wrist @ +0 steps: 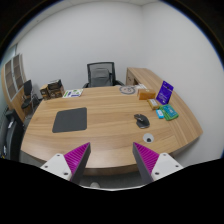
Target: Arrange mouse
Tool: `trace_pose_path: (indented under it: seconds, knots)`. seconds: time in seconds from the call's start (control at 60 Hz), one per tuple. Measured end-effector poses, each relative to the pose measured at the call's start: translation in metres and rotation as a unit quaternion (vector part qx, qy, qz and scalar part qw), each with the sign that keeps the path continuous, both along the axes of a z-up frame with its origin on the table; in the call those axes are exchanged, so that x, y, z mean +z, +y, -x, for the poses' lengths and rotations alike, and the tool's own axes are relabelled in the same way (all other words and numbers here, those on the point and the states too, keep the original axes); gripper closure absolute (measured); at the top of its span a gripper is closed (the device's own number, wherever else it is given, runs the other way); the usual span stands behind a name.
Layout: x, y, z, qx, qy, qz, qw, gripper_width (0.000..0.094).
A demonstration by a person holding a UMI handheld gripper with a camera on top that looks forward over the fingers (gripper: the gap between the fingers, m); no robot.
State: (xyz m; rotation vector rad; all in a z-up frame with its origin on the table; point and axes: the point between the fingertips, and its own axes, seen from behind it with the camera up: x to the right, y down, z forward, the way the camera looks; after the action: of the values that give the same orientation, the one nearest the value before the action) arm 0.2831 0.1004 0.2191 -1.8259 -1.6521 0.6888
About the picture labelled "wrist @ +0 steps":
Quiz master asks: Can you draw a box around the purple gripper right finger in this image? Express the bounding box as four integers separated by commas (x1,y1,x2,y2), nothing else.
132,142,183,184

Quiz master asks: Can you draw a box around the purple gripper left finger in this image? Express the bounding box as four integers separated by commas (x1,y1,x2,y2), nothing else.
41,142,91,184

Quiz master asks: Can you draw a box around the black computer mouse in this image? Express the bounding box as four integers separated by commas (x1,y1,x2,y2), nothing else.
134,114,150,128

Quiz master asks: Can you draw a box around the dark grey mouse pad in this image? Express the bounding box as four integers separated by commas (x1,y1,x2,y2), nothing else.
52,107,87,133

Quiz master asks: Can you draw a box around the blue small box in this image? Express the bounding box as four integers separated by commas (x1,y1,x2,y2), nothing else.
156,109,164,119

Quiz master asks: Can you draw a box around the small tan box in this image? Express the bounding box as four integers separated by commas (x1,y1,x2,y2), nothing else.
148,99,159,110

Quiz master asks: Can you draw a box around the white green leaflet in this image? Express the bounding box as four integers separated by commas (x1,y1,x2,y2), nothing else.
63,89,83,98

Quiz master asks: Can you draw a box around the orange cardboard box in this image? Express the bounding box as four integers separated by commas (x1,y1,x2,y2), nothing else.
137,89,156,100

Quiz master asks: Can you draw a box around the brown cardboard box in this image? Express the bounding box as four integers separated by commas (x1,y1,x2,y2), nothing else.
48,86,64,99

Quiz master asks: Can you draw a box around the black side chair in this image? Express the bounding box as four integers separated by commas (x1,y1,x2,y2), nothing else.
21,80,40,110

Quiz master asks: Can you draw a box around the purple standing card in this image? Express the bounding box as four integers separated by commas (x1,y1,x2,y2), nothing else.
156,81,174,105

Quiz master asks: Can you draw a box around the small brown box left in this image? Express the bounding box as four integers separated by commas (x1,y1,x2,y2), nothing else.
40,84,50,100

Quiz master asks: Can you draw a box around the round grey disc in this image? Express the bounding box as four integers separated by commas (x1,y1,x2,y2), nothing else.
119,86,136,95

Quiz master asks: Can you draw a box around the black box on top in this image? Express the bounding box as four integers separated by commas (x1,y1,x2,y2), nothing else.
48,79,62,90

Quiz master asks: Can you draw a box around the wooden side desk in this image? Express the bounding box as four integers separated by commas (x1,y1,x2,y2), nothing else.
126,67,162,91

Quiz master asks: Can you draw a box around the grey mesh office chair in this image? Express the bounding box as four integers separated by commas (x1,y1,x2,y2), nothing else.
84,62,123,88

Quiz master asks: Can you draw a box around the desk cable grommet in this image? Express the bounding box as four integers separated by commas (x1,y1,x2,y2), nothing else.
143,133,154,143

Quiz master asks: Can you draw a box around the wooden wall cabinet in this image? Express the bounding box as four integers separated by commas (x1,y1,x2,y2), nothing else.
1,54,27,121

